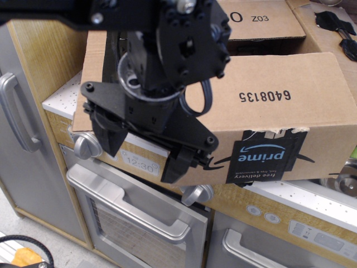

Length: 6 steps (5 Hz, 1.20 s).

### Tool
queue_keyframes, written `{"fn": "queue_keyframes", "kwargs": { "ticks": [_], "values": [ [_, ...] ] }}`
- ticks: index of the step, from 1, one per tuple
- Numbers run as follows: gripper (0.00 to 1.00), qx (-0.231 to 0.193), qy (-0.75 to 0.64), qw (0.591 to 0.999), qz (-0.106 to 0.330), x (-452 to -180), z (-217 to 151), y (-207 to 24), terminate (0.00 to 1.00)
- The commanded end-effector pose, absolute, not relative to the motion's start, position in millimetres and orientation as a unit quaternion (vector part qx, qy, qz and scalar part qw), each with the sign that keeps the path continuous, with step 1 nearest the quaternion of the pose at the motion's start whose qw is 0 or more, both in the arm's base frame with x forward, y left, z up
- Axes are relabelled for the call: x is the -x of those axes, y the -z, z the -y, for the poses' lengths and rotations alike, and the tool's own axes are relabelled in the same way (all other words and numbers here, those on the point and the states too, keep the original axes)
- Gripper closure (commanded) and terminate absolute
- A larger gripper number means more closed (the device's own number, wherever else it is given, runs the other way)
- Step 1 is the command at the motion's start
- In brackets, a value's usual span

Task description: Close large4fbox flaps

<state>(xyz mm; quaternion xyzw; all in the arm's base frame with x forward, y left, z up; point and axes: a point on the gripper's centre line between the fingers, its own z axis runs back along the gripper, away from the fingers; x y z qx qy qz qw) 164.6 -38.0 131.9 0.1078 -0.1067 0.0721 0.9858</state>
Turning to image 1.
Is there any black cable on floor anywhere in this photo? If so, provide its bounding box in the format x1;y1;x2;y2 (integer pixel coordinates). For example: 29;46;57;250
0;234;55;268

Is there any grey toy fridge door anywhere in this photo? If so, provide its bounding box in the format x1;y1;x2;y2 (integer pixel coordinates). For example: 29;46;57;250
1;20;90;246

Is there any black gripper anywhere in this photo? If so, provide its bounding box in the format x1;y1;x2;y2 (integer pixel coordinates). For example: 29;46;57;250
80;82;219;183

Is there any silver toy dishwasher door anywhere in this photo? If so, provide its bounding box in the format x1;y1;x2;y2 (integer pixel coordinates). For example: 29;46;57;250
206;212;356;267

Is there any grey looped cable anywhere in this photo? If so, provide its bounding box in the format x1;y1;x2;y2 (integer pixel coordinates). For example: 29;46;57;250
178;78;214;117

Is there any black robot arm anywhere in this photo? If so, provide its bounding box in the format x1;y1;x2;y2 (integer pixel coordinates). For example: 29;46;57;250
1;1;231;183

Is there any toy kitchen cabinet unit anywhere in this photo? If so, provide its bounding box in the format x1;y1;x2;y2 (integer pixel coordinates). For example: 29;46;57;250
0;19;357;268

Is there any silver toy sink basin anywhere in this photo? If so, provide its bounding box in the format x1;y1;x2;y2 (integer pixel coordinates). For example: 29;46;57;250
320;158;356;198

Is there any large cardboard amazon box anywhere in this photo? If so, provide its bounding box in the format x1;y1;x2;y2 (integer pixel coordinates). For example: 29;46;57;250
72;16;356;186

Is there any orange object on floor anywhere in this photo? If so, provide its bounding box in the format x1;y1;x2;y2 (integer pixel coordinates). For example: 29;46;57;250
11;247;42;267

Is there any silver toy oven door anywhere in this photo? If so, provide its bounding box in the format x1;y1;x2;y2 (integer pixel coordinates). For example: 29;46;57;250
66;164;210;267

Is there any silver right oven knob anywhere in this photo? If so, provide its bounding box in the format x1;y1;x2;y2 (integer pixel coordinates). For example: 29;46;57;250
179;185;214;207

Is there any silver oven knob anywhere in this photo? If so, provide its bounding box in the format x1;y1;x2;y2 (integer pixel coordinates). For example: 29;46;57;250
74;132;103;160
179;185;214;207

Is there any silver left oven knob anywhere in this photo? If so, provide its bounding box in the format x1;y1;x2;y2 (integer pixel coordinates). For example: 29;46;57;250
74;132;103;160

